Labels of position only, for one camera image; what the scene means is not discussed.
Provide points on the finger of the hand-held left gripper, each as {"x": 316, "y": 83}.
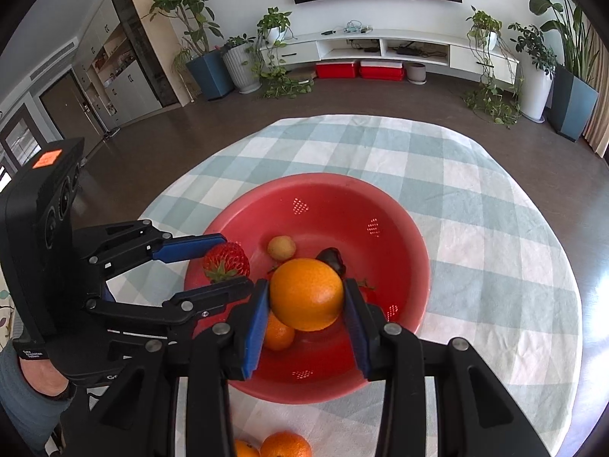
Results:
{"x": 190, "y": 247}
{"x": 209, "y": 297}

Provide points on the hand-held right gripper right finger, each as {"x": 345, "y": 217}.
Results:
{"x": 356, "y": 333}

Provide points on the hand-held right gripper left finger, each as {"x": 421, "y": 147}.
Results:
{"x": 254, "y": 333}

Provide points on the red strawberry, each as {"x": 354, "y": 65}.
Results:
{"x": 227, "y": 261}

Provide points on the large orange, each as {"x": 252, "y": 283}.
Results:
{"x": 307, "y": 295}

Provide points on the tan longan fruit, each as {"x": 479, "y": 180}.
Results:
{"x": 280, "y": 247}

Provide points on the red plastic colander bowl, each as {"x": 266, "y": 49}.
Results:
{"x": 333, "y": 209}

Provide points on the person's left forearm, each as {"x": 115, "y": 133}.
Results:
{"x": 24, "y": 409}

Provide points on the orange mandarin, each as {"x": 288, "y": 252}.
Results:
{"x": 278, "y": 335}
{"x": 285, "y": 446}
{"x": 245, "y": 450}

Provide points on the dark brown fruit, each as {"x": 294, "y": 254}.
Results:
{"x": 333, "y": 259}

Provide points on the green white checked tablecloth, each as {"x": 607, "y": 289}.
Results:
{"x": 476, "y": 247}

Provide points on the brown entrance door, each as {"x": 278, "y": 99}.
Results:
{"x": 71, "y": 109}

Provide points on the tree plant in blue pot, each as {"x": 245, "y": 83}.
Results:
{"x": 209, "y": 74}

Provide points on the plant in white ribbed pot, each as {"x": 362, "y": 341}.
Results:
{"x": 240, "y": 66}

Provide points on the red storage box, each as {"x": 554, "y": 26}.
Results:
{"x": 337, "y": 70}
{"x": 382, "y": 71}

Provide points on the trailing pothos in white pot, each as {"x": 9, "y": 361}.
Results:
{"x": 485, "y": 26}
{"x": 273, "y": 21}

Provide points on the grey empty flower pot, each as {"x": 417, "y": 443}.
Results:
{"x": 416, "y": 73}

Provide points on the black set-top box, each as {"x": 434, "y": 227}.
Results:
{"x": 407, "y": 51}

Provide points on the white television cabinet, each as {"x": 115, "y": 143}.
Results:
{"x": 476, "y": 59}

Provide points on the bushy plant in white pot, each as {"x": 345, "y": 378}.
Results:
{"x": 537, "y": 85}

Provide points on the large-leaf plant in grey pot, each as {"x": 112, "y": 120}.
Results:
{"x": 573, "y": 100}

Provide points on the beige curtain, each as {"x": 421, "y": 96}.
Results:
{"x": 600, "y": 128}

